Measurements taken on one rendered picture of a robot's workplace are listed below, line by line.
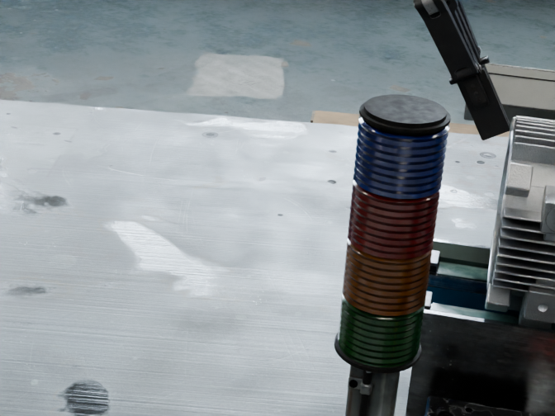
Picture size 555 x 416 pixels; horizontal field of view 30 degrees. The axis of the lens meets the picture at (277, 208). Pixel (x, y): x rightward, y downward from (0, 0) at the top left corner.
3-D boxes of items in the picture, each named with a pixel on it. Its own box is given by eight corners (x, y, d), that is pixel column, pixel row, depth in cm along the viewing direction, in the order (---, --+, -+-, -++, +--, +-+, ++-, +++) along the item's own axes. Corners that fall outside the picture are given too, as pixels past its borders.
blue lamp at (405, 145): (444, 170, 73) (453, 110, 71) (437, 206, 67) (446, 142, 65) (359, 158, 74) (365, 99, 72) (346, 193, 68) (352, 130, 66)
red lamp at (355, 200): (436, 227, 75) (444, 170, 73) (429, 267, 69) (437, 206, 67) (353, 215, 76) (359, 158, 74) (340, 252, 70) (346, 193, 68)
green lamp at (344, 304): (422, 333, 78) (429, 281, 76) (414, 377, 73) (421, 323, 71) (343, 320, 79) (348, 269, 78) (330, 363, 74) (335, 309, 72)
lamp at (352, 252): (429, 281, 76) (436, 227, 75) (421, 323, 71) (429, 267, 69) (348, 269, 78) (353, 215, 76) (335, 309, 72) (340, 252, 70)
